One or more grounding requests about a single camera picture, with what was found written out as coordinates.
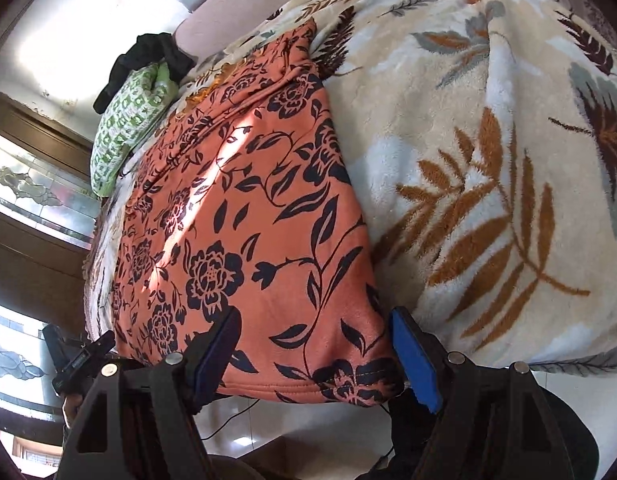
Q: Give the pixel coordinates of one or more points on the wooden-framed glass door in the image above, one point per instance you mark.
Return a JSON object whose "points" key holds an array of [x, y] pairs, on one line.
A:
{"points": [[38, 195]]}

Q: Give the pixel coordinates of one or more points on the green white patterned cloth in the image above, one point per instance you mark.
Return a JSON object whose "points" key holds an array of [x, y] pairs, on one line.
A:
{"points": [[123, 125]]}

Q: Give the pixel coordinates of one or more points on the cream leaf-print fleece blanket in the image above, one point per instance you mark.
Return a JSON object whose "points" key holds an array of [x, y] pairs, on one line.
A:
{"points": [[438, 85]]}

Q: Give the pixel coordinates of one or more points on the black cloth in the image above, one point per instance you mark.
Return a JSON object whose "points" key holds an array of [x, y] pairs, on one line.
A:
{"points": [[153, 47]]}

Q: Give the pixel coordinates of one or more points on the orange black floral garment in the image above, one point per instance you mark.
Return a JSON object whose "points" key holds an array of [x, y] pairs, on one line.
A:
{"points": [[268, 210]]}

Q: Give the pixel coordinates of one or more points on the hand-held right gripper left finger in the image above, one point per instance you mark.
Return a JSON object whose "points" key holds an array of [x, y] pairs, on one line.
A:
{"points": [[216, 357]]}

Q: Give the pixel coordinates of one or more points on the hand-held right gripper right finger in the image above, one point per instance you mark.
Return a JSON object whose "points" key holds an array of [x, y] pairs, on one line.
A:
{"points": [[413, 355]]}

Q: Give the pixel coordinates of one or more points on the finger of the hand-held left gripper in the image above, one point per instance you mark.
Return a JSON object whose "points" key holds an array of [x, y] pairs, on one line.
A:
{"points": [[99, 346]]}

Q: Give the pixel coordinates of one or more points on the person's left hand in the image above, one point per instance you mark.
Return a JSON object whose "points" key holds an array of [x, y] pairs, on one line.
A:
{"points": [[71, 410]]}

